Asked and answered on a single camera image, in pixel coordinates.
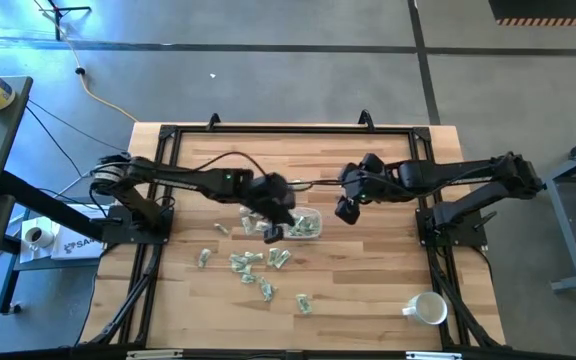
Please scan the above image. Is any black floor cable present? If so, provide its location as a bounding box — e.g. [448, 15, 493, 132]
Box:
[24, 105, 85, 179]
[25, 98, 130, 153]

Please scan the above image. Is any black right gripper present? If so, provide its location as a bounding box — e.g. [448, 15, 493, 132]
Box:
[335, 153, 400, 226]

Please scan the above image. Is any silver frame bracket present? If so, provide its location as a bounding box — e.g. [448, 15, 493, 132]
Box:
[405, 350, 464, 360]
[125, 350, 185, 360]

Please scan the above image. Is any grey metal table frame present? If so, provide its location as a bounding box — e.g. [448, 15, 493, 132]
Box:
[519, 124, 576, 294]

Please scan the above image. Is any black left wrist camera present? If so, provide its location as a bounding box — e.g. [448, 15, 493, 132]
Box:
[262, 172, 289, 194]

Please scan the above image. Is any dark mat with hazard stripe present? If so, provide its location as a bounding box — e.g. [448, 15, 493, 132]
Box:
[487, 0, 576, 28]

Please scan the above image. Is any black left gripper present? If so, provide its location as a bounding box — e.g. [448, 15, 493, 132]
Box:
[250, 192, 297, 245]

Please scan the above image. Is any black slanted support beam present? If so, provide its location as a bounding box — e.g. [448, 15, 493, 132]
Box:
[0, 169, 119, 244]

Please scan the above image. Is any white coffee cup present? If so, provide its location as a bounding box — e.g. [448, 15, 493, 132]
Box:
[23, 226, 56, 250]

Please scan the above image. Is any yellow floor cable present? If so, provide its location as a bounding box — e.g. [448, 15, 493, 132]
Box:
[32, 0, 140, 124]

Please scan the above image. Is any grey low side table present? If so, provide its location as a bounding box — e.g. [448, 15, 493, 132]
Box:
[0, 204, 107, 316]

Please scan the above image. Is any clear plastic bin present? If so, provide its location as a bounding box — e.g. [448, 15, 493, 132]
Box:
[282, 205, 324, 241]

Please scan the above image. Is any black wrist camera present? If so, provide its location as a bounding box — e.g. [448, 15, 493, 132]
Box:
[262, 172, 289, 194]
[340, 164, 364, 190]

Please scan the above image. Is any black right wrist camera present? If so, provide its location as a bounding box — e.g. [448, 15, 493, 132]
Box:
[340, 164, 364, 190]

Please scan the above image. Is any white printed booklet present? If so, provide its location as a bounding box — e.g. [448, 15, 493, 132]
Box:
[50, 230, 108, 262]

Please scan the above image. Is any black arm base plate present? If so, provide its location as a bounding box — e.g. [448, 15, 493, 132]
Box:
[101, 204, 175, 246]
[415, 207, 489, 249]

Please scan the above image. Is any white cable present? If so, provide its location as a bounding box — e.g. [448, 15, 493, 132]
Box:
[56, 169, 94, 199]

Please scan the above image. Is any black tripod stand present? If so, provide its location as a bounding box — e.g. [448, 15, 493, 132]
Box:
[31, 0, 93, 42]

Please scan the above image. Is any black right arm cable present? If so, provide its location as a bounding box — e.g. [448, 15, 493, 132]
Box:
[287, 177, 349, 193]

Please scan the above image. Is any black aluminium table frame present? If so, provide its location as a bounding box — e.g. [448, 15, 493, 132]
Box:
[75, 122, 509, 360]

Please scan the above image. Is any white ceramic mug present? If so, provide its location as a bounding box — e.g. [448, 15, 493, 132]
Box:
[401, 290, 449, 327]

